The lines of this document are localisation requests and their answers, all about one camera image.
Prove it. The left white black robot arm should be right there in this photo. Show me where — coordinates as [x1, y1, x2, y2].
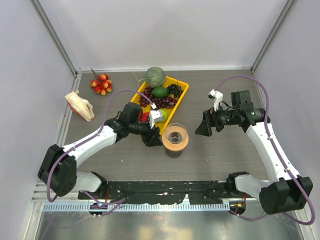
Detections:
[37, 102, 164, 202]

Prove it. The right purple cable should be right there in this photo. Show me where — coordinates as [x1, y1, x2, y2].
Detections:
[215, 75, 315, 226]

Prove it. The green melon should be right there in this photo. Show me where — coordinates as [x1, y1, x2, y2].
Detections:
[144, 66, 166, 88]

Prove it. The red yellow cherry bunch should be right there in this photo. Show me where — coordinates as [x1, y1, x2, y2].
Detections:
[89, 68, 113, 96]

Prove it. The dark green lime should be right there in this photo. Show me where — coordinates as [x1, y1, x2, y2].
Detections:
[152, 86, 168, 98]

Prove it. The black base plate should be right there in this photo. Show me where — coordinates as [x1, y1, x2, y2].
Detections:
[78, 180, 245, 205]

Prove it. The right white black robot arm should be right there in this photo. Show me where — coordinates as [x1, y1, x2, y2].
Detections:
[195, 89, 313, 215]

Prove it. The clear glass ribbed dripper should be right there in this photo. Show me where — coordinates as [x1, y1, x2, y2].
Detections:
[163, 123, 187, 144]

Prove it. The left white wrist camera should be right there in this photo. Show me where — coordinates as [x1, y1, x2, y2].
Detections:
[148, 103, 165, 129]

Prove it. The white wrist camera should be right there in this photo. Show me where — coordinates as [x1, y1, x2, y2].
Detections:
[208, 89, 224, 112]
[148, 103, 165, 129]

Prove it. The black grape bunch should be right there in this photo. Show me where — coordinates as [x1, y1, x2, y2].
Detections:
[166, 84, 184, 98]

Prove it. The red grape bunch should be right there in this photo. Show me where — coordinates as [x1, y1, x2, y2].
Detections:
[142, 86, 179, 109]

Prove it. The yellow plastic tray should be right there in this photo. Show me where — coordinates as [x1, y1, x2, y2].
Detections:
[131, 76, 189, 135]

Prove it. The purple cable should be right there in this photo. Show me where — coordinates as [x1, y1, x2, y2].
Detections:
[215, 75, 315, 226]
[46, 89, 158, 216]

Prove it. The white slotted cable duct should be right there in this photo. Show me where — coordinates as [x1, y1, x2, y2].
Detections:
[42, 201, 230, 212]

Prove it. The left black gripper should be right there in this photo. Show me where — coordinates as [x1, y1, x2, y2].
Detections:
[129, 117, 163, 147]

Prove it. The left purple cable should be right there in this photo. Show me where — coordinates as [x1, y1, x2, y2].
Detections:
[46, 89, 158, 216]

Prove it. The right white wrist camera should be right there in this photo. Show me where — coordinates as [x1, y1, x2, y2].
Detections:
[208, 89, 224, 112]

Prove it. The light green apple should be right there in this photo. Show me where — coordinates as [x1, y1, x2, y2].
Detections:
[160, 108, 168, 123]

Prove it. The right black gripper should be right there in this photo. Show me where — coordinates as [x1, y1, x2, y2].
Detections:
[195, 102, 240, 136]

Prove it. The red apple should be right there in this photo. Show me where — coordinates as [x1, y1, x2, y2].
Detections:
[137, 111, 150, 123]

